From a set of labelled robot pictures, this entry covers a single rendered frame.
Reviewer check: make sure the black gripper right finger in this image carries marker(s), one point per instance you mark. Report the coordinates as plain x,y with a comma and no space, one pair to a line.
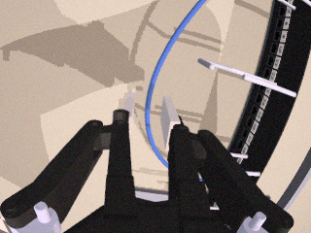
244,206

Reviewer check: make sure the blue cable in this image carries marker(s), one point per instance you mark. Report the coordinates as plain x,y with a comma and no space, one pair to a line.
167,49

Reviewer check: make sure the grey patch panel rack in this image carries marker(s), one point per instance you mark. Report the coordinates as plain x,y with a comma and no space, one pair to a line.
282,62

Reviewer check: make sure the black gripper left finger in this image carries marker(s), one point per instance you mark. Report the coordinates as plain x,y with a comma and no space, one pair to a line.
43,205

